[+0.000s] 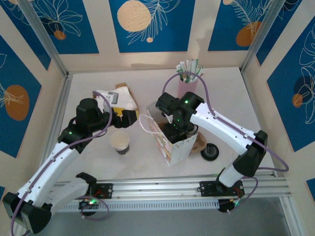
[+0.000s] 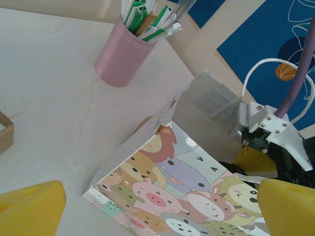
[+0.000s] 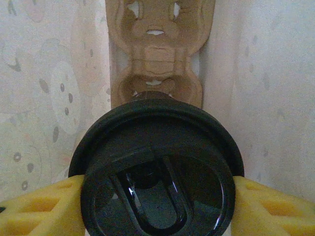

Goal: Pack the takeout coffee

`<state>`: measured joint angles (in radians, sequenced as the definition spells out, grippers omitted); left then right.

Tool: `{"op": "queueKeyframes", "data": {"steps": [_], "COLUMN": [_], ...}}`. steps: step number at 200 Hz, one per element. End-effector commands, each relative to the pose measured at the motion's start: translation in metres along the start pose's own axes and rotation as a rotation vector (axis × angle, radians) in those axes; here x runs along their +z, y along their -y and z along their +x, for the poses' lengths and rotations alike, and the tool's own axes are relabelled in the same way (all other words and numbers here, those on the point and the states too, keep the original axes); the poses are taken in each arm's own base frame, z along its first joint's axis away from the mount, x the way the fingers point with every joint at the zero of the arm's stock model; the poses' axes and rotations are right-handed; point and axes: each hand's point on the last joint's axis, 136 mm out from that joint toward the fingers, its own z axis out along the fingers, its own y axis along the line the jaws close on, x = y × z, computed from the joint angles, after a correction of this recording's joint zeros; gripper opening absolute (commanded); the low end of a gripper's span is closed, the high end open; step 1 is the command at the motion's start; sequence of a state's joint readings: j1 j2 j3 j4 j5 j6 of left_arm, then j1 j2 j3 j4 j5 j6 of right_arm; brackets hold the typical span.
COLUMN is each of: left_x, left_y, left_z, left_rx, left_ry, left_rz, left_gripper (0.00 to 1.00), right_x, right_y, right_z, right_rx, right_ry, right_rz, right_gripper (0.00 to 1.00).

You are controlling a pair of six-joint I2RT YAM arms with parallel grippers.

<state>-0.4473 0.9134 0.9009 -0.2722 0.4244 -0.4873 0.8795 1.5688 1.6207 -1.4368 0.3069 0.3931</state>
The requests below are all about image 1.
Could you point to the black plastic cup lid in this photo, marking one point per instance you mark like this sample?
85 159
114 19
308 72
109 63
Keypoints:
209 152

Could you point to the pink straw holder cup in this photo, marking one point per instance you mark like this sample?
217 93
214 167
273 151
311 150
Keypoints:
188 86

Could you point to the blue floral wall panel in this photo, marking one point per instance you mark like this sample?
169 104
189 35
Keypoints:
14 73
24 37
279 27
285 103
73 29
172 24
221 37

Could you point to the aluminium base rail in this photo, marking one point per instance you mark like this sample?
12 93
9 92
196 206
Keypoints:
157 186

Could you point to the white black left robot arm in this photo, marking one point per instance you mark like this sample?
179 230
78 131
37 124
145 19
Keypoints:
54 167

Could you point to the white paper gift bag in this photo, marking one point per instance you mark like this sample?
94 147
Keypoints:
182 152

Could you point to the pulp cup carriers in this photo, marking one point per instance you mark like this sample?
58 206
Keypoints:
200 145

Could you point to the paper wrapped straw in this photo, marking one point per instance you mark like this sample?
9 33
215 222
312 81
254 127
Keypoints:
179 68
196 66
187 66
199 71
192 67

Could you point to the aluminium frame post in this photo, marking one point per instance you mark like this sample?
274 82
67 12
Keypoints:
263 37
41 37

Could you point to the paper coffee cup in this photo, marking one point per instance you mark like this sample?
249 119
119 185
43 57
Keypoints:
119 141

